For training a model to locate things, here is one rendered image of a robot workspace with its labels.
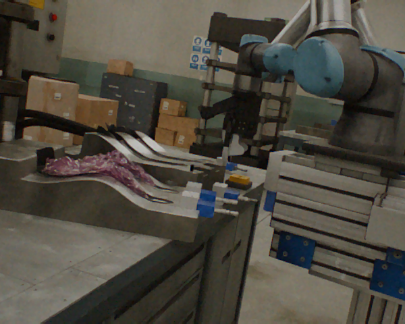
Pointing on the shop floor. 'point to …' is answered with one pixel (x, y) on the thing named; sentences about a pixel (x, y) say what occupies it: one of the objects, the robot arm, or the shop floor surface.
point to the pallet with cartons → (94, 113)
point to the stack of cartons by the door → (175, 125)
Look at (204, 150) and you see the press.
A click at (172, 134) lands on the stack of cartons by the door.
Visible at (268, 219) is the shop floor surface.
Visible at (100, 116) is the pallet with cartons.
